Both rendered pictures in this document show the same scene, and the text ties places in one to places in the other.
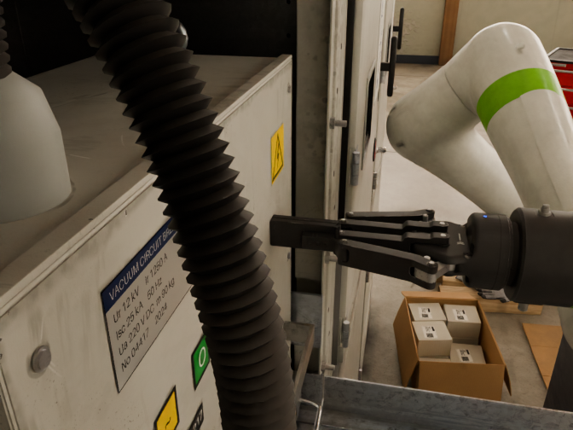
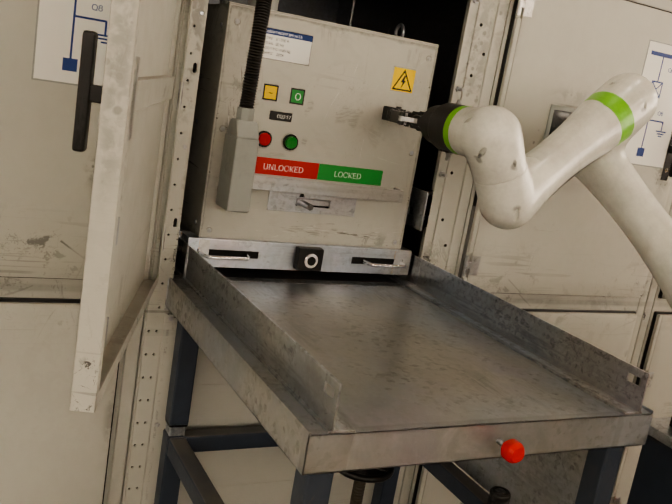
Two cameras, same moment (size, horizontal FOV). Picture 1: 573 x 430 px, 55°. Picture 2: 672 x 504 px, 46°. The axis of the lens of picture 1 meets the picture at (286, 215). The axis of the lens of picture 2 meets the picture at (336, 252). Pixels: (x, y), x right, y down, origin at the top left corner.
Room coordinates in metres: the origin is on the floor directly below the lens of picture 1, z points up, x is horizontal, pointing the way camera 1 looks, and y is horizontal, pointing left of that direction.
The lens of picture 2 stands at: (-0.68, -1.30, 1.28)
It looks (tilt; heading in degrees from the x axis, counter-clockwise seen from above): 12 degrees down; 49
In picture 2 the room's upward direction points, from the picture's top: 10 degrees clockwise
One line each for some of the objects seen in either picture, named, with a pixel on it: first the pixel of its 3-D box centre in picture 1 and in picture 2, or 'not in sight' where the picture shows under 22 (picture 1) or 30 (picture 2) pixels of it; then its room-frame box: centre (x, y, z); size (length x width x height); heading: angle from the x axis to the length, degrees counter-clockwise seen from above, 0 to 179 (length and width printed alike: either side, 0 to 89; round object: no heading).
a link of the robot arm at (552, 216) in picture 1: (536, 259); (453, 130); (0.46, -0.24, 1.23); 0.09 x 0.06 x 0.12; 168
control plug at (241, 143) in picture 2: not in sight; (237, 164); (0.16, 0.02, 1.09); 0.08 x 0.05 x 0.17; 78
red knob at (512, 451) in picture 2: not in sight; (508, 448); (0.22, -0.68, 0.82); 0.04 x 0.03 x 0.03; 78
